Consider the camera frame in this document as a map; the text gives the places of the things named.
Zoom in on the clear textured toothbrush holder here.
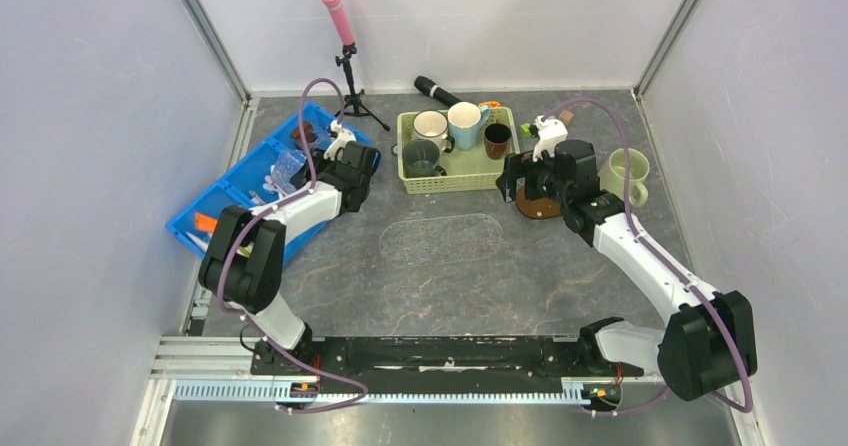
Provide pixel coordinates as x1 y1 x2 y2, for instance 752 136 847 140
266 121 331 197

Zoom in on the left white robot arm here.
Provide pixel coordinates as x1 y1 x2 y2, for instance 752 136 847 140
198 141 381 374

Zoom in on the white toothpaste tube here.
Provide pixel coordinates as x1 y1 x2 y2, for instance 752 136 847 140
186 233 208 252

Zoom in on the black mini tripod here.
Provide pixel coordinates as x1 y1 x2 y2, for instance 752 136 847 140
335 43 391 132

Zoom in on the pink microphone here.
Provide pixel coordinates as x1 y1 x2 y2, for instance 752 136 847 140
321 0 355 47

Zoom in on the black microphone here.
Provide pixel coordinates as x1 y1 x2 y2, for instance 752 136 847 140
413 76 462 108

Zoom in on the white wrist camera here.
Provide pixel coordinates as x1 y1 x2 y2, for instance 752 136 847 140
532 115 568 162
324 119 356 161

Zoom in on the dark grey mug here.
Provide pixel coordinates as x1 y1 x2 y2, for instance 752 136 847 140
401 139 447 178

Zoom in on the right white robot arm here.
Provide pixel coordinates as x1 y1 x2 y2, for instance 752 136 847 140
496 140 758 412

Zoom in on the pale green ribbed mug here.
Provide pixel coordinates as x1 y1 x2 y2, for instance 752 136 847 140
598 148 650 208

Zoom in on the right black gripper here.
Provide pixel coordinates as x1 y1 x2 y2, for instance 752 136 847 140
495 150 570 207

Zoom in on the brown oval wooden tray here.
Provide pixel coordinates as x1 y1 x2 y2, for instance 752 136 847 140
515 186 562 220

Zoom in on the clear oval acrylic tray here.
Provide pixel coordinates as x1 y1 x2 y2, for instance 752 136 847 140
379 213 504 267

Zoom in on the light blue mug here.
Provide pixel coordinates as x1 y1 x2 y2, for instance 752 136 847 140
447 102 491 151

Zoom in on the dark brown cup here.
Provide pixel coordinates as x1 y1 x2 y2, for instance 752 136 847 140
484 123 512 160

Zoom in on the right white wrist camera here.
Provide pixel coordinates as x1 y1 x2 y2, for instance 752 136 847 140
532 115 568 162

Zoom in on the orange toothpaste tube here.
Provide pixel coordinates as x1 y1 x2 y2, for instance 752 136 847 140
193 212 218 234

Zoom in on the cream mug brown rim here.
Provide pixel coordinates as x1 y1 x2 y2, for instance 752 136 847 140
412 110 455 153

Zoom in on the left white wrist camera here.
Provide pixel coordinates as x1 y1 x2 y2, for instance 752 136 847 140
324 119 356 161

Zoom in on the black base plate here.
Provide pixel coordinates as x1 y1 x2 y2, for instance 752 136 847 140
248 334 645 398

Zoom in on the brown wooden block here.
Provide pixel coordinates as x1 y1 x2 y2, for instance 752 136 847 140
557 110 574 126

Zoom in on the pale green plastic basket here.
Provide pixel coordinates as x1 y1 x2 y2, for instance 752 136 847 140
396 107 520 194

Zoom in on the white comb cable duct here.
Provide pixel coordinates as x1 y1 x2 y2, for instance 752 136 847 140
173 380 590 406

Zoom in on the blue plastic divided bin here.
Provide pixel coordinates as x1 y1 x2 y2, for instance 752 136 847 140
165 101 384 279

